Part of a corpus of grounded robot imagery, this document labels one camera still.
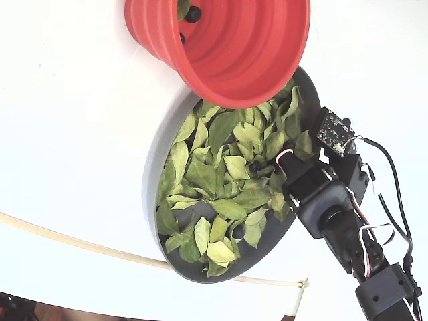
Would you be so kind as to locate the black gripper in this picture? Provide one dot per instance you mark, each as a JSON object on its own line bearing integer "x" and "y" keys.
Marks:
{"x": 298, "y": 179}

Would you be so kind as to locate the red collapsible silicone cup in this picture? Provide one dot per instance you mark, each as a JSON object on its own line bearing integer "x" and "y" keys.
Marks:
{"x": 234, "y": 50}

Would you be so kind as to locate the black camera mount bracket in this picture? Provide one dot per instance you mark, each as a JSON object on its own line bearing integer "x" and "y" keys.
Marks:
{"x": 351, "y": 174}

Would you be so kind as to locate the long wooden dowel stick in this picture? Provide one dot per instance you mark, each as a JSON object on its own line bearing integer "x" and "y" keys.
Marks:
{"x": 147, "y": 261}

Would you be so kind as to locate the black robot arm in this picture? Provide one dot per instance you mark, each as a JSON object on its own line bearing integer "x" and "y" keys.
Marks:
{"x": 384, "y": 294}

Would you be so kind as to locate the small black dot marker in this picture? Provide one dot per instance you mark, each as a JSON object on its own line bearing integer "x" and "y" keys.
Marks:
{"x": 346, "y": 120}

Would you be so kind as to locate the dark blueberry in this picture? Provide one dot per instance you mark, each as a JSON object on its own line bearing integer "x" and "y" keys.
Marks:
{"x": 239, "y": 232}
{"x": 193, "y": 14}

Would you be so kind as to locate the pile of green leaves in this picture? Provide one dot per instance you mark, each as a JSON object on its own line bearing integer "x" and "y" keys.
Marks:
{"x": 200, "y": 174}

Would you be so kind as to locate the dark grey round bowl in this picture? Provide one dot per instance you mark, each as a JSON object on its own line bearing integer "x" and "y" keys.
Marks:
{"x": 261, "y": 254}

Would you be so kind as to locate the single green leaf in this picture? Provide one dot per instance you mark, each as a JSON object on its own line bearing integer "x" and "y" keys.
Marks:
{"x": 182, "y": 10}

